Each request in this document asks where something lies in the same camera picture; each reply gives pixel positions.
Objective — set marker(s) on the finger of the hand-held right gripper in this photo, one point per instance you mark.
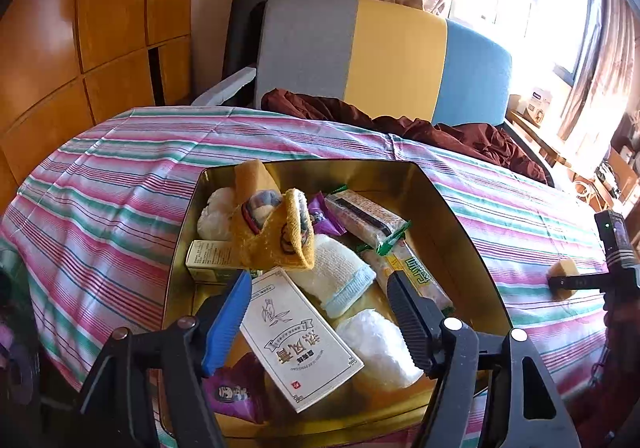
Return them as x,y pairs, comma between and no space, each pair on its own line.
585,281

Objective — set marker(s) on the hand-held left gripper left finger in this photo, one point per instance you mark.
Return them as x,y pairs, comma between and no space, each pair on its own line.
227,323

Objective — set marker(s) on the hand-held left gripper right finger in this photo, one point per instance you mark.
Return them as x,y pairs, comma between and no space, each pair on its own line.
415,323

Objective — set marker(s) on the small orange sponge block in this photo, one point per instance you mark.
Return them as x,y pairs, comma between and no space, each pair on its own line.
565,268

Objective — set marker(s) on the snack bar yellow green label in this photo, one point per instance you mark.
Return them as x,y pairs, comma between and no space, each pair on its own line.
425,285

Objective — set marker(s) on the white plastic wad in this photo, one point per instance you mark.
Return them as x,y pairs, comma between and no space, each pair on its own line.
215,215
375,348

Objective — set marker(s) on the small pale green box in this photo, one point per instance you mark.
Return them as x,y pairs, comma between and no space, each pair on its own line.
210,258

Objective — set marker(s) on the white printed tea box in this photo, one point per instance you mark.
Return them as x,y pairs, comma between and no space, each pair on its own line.
295,338

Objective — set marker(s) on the large purple snack packet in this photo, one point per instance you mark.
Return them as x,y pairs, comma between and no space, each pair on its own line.
235,393

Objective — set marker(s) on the yellow sock with face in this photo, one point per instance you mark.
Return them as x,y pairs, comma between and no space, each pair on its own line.
272,248

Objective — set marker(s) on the gold tin box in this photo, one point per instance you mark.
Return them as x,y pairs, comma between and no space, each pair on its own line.
450,238

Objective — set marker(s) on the white towel blue edge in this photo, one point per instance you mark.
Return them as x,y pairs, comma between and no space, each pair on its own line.
335,273

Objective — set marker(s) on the snack bar black label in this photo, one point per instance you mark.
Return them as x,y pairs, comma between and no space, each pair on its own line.
365,218

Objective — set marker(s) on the small purple snack packet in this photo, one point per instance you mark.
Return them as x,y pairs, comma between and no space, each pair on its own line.
322,215

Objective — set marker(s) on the large yellow sponge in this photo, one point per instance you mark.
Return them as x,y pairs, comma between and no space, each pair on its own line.
252,178

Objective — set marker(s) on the cardboard box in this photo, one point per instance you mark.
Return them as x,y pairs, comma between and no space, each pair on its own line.
620,163

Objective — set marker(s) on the wooden side table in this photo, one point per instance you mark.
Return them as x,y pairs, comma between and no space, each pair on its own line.
540,138

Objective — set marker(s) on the striped bed sheet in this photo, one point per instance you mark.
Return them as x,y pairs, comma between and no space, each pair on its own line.
110,208

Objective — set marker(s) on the white appliance carton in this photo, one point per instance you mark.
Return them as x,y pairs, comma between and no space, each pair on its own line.
536,104

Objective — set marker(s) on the maroon blanket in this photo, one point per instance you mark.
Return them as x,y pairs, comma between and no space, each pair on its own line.
450,138

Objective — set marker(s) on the window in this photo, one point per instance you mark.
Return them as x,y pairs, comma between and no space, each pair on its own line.
540,3

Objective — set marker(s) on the grey yellow blue sofa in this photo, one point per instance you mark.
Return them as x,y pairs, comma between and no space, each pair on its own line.
390,53

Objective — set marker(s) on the black rolled mat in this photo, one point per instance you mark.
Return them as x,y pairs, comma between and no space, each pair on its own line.
245,28

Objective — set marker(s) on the wooden wardrobe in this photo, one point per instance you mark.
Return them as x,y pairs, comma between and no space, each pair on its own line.
75,38

